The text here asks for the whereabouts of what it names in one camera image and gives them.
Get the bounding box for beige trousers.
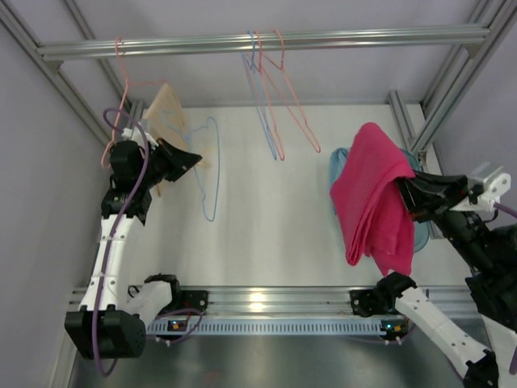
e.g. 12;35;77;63
141;83;213;199

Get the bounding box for blue hanger of pink trousers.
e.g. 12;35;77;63
187;116;221;222

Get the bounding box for aluminium frame post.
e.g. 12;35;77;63
387;1;516;164
1;1;123;145

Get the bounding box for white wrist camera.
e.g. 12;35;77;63
468;162;511;212
121;128;158;150

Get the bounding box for pink empty hanger right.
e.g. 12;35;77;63
260;29;322;153

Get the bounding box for left aluminium frame post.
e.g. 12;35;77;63
1;1;123;145

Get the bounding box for aluminium hanging rail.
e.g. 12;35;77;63
37;23;490;61

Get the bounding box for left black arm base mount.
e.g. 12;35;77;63
171;289;209;312

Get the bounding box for teal plastic bin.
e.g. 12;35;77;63
396;150;430;253

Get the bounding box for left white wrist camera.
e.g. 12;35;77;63
121;128;158;150

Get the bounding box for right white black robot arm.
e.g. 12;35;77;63
368;172;516;387

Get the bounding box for light blue trousers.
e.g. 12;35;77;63
329;147;350;190

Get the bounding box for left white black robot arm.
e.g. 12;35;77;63
65;138;202;361

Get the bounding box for slotted grey cable duct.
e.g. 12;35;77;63
147;317;409;336

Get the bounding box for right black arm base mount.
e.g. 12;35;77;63
350;289;398;318

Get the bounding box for right aluminium frame post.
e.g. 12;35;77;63
387;1;516;164

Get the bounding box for blue hanger of beige trousers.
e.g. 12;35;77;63
152;110;188;150

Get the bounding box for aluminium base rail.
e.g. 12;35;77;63
68;284;485;318

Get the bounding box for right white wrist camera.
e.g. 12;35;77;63
468;162;511;212

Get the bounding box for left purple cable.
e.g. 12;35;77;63
87;108;148;377

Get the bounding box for pink empty hanger left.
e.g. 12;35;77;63
252;31;285;161

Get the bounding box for pink empty hanger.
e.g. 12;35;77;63
260;29;322;153
252;31;285;161

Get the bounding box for magenta pink trousers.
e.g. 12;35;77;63
330;122;415;276

